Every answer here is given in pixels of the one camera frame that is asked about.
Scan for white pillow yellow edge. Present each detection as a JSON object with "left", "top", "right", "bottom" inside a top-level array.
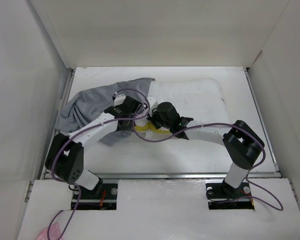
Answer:
[{"left": 148, "top": 78, "right": 231, "bottom": 125}]

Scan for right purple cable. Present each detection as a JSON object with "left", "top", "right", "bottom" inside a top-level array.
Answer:
[{"left": 134, "top": 119, "right": 284, "bottom": 212}]

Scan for purple cable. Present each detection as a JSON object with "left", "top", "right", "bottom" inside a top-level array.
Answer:
[
  {"left": 47, "top": 87, "right": 151, "bottom": 237},
  {"left": 134, "top": 119, "right": 284, "bottom": 212}
]

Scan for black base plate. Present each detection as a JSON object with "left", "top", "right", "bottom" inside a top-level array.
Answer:
[
  {"left": 68, "top": 183, "right": 118, "bottom": 211},
  {"left": 205, "top": 182, "right": 255, "bottom": 210}
]

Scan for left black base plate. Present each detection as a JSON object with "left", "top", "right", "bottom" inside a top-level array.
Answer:
[{"left": 68, "top": 183, "right": 118, "bottom": 211}]

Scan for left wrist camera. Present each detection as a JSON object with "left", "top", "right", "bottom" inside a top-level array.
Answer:
[{"left": 112, "top": 93, "right": 126, "bottom": 106}]

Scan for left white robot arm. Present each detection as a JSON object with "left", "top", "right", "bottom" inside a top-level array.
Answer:
[{"left": 45, "top": 96, "right": 143, "bottom": 199}]

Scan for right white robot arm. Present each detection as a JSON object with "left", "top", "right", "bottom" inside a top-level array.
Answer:
[{"left": 147, "top": 102, "right": 265, "bottom": 198}]

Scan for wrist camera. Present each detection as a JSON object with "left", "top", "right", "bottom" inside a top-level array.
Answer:
[
  {"left": 147, "top": 96, "right": 158, "bottom": 113},
  {"left": 112, "top": 93, "right": 126, "bottom": 106}
]

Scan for grey pillowcase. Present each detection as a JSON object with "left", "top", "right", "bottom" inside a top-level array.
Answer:
[{"left": 54, "top": 77, "right": 155, "bottom": 133}]

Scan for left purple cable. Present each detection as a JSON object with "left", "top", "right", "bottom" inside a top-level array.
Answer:
[{"left": 47, "top": 87, "right": 151, "bottom": 237}]

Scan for aluminium front rail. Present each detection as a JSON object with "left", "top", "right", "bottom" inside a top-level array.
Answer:
[{"left": 41, "top": 172, "right": 282, "bottom": 180}]

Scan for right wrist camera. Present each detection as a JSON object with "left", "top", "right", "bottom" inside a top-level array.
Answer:
[{"left": 147, "top": 96, "right": 158, "bottom": 113}]

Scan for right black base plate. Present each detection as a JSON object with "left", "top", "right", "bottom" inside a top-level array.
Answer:
[{"left": 205, "top": 182, "right": 255, "bottom": 210}]

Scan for white foam front board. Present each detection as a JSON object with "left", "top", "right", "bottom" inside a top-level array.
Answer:
[{"left": 18, "top": 178, "right": 300, "bottom": 240}]

